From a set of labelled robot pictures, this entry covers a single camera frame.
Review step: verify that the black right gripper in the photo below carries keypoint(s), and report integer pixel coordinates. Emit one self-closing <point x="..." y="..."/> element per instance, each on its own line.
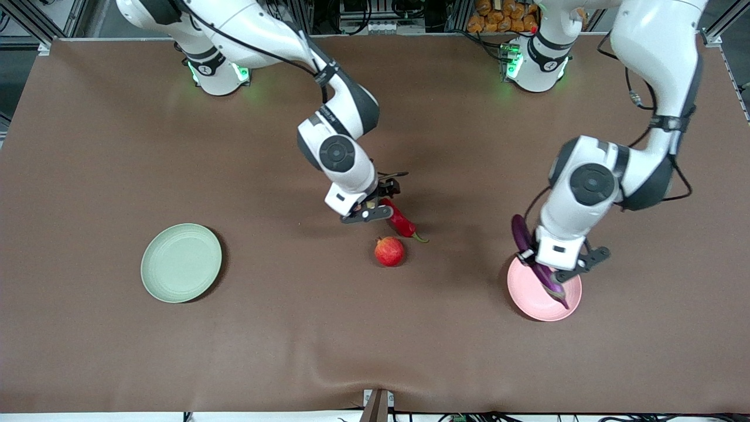
<point x="388" y="189"/>

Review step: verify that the purple eggplant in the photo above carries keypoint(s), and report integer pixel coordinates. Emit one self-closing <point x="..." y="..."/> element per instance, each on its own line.
<point x="521" y="231"/>

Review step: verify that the red chili pepper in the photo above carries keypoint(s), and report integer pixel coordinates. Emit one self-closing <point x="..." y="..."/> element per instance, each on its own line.
<point x="401" y="223"/>

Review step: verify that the red pomegranate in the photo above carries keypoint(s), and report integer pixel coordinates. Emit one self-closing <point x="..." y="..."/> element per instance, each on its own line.
<point x="389" y="251"/>

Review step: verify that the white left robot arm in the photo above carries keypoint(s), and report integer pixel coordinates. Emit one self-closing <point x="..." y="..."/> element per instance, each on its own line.
<point x="592" y="184"/>

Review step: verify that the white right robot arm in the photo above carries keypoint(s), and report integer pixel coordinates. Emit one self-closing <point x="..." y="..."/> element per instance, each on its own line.
<point x="337" y="153"/>

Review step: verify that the bag of orange fruits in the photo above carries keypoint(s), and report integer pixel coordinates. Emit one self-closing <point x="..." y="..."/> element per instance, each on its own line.
<point x="501" y="17"/>

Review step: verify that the pink plate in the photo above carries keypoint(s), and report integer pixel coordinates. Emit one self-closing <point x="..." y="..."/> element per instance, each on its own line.
<point x="539" y="302"/>

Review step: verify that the brown table cloth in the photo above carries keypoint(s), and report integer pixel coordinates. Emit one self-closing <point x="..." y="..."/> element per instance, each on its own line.
<point x="375" y="328"/>

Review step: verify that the light green plate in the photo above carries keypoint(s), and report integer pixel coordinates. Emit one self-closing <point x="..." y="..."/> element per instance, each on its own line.
<point x="181" y="263"/>

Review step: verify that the grey metal table bracket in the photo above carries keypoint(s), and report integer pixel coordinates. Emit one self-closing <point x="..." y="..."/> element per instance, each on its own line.
<point x="376" y="407"/>

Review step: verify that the aluminium profile frame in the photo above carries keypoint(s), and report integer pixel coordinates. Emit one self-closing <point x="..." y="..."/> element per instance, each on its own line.
<point x="53" y="23"/>
<point x="711" y="38"/>

